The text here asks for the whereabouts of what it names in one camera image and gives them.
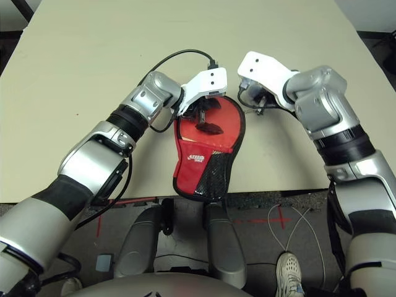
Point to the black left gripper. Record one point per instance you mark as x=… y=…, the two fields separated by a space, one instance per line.
x=196 y=113

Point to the white perforated sneaker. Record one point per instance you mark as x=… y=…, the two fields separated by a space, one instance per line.
x=289 y=275

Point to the silver robot left leg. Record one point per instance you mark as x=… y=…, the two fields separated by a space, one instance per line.
x=139 y=241

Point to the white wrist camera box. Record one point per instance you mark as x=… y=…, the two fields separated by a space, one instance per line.
x=207 y=82
x=263 y=69

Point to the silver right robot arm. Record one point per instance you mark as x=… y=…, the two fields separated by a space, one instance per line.
x=340 y=123

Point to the grey robot torso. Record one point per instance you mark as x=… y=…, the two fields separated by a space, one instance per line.
x=173 y=286

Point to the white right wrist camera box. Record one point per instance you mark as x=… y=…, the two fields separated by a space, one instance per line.
x=263 y=69

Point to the silver robot right leg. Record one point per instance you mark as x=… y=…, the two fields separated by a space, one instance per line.
x=226 y=247

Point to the blue-grey foot pedal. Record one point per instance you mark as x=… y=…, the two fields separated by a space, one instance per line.
x=105 y=263

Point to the beige sneaker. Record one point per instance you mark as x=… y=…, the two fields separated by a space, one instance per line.
x=71 y=287

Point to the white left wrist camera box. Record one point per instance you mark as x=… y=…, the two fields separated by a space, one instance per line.
x=207 y=82

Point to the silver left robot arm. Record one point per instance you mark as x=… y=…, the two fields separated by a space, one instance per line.
x=86 y=167

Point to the red black paddle case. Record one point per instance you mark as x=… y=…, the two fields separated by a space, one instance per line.
x=191 y=173

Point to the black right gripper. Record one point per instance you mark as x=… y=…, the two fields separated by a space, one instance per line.
x=269 y=99

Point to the silver robot leg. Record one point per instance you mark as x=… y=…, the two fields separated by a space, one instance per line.
x=226 y=247
x=139 y=241

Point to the black metal table leg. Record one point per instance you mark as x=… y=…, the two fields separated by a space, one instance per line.
x=24 y=10

